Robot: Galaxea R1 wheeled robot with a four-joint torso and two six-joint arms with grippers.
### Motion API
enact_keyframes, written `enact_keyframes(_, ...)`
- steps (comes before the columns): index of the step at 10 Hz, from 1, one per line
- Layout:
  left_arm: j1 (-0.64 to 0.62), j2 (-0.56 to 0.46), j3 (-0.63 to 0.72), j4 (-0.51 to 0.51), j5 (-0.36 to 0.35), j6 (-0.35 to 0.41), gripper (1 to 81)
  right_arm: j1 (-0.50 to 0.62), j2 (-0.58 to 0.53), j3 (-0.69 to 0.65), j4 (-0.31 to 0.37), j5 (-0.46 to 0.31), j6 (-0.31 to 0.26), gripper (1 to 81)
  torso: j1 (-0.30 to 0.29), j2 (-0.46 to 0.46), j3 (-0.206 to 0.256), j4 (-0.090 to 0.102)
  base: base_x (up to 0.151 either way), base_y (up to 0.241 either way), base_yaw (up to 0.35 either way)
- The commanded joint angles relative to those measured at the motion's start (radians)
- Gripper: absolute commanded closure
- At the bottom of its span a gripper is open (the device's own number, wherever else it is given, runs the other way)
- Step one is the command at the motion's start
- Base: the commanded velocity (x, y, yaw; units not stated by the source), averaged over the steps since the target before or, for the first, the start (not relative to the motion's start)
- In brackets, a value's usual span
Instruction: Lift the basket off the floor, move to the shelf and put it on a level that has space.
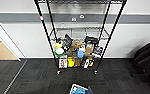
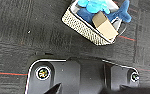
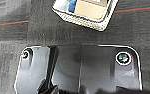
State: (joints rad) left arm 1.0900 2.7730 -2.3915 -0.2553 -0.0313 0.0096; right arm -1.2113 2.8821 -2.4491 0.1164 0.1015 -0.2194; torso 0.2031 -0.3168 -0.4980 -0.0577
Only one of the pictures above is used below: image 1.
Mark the blue bottle white cap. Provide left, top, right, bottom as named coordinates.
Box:
left=77, top=45, right=86, bottom=59

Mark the black printed bag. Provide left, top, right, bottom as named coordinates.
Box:
left=63, top=33, right=74, bottom=51

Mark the brown paper box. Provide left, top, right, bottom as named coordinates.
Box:
left=84, top=43, right=95, bottom=56

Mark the green white round container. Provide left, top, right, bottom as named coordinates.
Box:
left=54, top=47, right=66, bottom=58

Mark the small yellow plush toy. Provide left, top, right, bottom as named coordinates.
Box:
left=52, top=41, right=64, bottom=50

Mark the red white printed box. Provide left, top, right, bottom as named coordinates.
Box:
left=58, top=57, right=69, bottom=69

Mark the black yellow packet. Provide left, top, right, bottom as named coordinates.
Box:
left=82, top=57, right=95, bottom=69

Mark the dark printed packet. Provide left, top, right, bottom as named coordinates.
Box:
left=92, top=45, right=104, bottom=56

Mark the dark blue plush shark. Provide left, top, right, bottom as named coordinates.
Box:
left=85, top=85, right=93, bottom=94

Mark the black garment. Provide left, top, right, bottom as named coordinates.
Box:
left=132, top=34, right=150, bottom=94

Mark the white wall socket plate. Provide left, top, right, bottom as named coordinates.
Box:
left=79, top=14, right=86, bottom=20
left=71, top=17, right=77, bottom=22

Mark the black wire shelf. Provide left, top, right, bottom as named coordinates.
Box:
left=33, top=0, right=128, bottom=76

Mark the white door frame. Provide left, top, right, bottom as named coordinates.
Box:
left=0, top=16, right=25, bottom=61

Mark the long grey wall band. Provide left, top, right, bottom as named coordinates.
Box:
left=0, top=12, right=150, bottom=24

